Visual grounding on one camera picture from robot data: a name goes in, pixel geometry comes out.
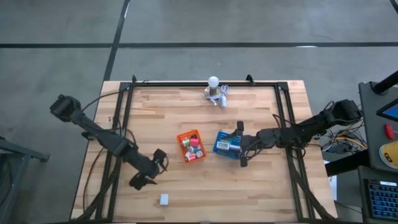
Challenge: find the white paper sheet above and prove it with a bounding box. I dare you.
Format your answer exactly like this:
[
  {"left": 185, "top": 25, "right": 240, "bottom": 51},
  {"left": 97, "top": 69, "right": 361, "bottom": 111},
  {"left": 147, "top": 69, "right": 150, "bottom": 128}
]
[{"left": 323, "top": 160, "right": 338, "bottom": 202}]

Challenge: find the black aluminium table frame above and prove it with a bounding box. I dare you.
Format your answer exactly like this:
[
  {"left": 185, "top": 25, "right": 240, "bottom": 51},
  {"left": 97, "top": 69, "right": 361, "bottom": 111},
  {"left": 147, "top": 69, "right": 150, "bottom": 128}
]
[{"left": 93, "top": 74, "right": 330, "bottom": 223}]

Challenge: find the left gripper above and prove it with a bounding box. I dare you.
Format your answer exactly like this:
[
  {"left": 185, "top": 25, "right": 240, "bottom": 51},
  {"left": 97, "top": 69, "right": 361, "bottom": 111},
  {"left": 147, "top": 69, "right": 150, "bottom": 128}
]
[{"left": 129, "top": 148, "right": 169, "bottom": 191}]

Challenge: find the black pole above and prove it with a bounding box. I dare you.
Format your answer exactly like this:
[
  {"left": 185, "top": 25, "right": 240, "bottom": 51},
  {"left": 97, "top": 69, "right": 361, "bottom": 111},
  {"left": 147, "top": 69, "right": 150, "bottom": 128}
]
[{"left": 371, "top": 70, "right": 398, "bottom": 96}]

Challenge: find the backlit keyboard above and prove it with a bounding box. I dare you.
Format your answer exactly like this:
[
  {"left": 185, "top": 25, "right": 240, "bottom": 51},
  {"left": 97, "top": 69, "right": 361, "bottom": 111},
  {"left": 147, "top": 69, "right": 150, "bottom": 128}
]
[{"left": 366, "top": 179, "right": 398, "bottom": 220}]

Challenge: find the blue tablet screen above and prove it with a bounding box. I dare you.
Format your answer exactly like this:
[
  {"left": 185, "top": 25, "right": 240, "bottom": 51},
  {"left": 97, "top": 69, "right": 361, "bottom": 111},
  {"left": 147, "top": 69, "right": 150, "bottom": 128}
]
[{"left": 376, "top": 98, "right": 398, "bottom": 123}]

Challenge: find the yellow round controller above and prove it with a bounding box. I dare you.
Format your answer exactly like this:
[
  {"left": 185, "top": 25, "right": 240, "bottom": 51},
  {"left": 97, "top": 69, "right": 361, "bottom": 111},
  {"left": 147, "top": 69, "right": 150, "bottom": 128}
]
[{"left": 378, "top": 140, "right": 398, "bottom": 170}]

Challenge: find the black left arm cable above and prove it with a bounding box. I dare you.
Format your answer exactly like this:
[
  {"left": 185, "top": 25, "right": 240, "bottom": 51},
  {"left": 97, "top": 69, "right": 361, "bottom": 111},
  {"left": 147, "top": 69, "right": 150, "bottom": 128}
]
[{"left": 79, "top": 90, "right": 122, "bottom": 114}]

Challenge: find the orange plastic basket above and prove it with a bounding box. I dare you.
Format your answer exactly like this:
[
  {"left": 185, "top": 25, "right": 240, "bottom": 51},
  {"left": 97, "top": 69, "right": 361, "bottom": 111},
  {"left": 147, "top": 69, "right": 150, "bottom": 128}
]
[{"left": 176, "top": 129, "right": 207, "bottom": 164}]

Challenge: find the brass lamp base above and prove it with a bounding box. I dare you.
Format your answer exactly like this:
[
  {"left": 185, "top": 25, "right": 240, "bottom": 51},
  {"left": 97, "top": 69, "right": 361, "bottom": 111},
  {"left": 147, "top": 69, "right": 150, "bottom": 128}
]
[{"left": 204, "top": 85, "right": 223, "bottom": 99}]

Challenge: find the grey metal stand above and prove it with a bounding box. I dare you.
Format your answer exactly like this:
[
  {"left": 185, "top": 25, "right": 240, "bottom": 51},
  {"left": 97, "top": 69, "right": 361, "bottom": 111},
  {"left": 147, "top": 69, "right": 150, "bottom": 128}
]
[{"left": 0, "top": 136, "right": 50, "bottom": 224}]

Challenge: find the grey console cart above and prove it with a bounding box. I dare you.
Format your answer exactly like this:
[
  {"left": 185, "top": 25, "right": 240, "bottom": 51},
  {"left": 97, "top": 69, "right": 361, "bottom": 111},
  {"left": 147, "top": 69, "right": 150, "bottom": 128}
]
[{"left": 357, "top": 80, "right": 398, "bottom": 224}]

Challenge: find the black cart bar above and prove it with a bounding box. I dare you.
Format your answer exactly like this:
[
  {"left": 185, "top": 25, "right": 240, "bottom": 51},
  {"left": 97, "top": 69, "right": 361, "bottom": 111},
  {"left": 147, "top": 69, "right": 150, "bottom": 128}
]
[{"left": 325, "top": 149, "right": 371, "bottom": 177}]

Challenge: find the brown cable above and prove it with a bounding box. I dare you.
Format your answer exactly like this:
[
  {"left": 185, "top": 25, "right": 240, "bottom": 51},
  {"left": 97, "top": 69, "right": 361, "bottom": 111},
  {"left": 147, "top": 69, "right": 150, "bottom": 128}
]
[{"left": 82, "top": 146, "right": 105, "bottom": 212}]

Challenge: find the red stop button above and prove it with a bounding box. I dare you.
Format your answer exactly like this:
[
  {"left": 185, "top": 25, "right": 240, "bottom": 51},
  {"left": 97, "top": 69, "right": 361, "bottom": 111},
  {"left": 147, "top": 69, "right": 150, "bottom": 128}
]
[{"left": 384, "top": 123, "right": 395, "bottom": 141}]

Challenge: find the blue plastic basket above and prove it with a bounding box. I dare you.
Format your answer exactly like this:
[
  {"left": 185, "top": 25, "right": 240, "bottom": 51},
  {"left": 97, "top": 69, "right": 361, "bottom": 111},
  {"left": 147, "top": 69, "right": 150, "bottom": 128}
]
[{"left": 212, "top": 130, "right": 243, "bottom": 161}]

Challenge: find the black cable bundle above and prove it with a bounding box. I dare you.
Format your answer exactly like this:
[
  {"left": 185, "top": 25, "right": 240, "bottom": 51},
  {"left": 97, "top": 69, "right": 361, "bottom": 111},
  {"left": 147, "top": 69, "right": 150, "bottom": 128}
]
[
  {"left": 287, "top": 149, "right": 335, "bottom": 223},
  {"left": 74, "top": 146, "right": 124, "bottom": 223}
]

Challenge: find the white lamp cord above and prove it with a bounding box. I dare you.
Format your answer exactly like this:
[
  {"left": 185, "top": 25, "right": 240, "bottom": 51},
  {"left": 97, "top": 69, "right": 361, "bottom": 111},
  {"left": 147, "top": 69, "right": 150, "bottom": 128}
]
[{"left": 201, "top": 84, "right": 231, "bottom": 108}]

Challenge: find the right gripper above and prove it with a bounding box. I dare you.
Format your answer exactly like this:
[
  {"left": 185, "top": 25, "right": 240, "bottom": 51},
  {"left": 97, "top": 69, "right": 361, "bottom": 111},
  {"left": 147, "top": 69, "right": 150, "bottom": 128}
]
[{"left": 222, "top": 120, "right": 261, "bottom": 168}]

